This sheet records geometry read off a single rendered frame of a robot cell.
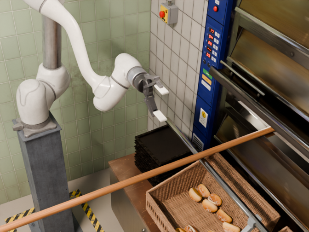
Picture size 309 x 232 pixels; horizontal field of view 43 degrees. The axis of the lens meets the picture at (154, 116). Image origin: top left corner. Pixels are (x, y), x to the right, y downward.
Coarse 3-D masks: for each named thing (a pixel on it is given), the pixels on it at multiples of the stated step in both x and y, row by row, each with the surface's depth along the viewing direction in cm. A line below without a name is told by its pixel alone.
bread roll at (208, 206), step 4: (204, 200) 231; (208, 200) 230; (204, 204) 229; (208, 204) 228; (212, 204) 228; (204, 208) 230; (208, 208) 228; (212, 208) 227; (216, 208) 227; (212, 212) 228
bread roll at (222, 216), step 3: (219, 210) 225; (222, 210) 225; (219, 213) 224; (222, 213) 223; (225, 213) 223; (219, 216) 224; (222, 216) 222; (225, 216) 221; (228, 216) 222; (219, 219) 224; (222, 219) 222; (225, 219) 221; (228, 219) 221; (231, 219) 222; (228, 222) 222
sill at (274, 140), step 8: (232, 104) 216; (240, 104) 216; (232, 112) 215; (240, 112) 210; (248, 112) 210; (240, 120) 210; (248, 120) 205; (256, 120) 205; (256, 128) 200; (264, 136) 196; (272, 136) 195; (272, 144) 192; (280, 144) 191; (280, 152) 188; (288, 152) 187; (296, 152) 187; (288, 160) 184; (296, 160) 182; (304, 160) 183; (296, 168) 181; (304, 168) 178; (304, 176) 178
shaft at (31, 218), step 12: (264, 132) 194; (228, 144) 186; (192, 156) 178; (204, 156) 180; (156, 168) 172; (168, 168) 173; (132, 180) 166; (96, 192) 160; (108, 192) 162; (60, 204) 155; (72, 204) 156; (36, 216) 150; (0, 228) 145; (12, 228) 147
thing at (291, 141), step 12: (228, 72) 199; (240, 72) 202; (228, 84) 187; (240, 84) 190; (240, 96) 180; (252, 96) 182; (252, 108) 174; (276, 108) 177; (288, 108) 179; (264, 120) 169; (288, 120) 170; (300, 120) 172; (300, 132) 163
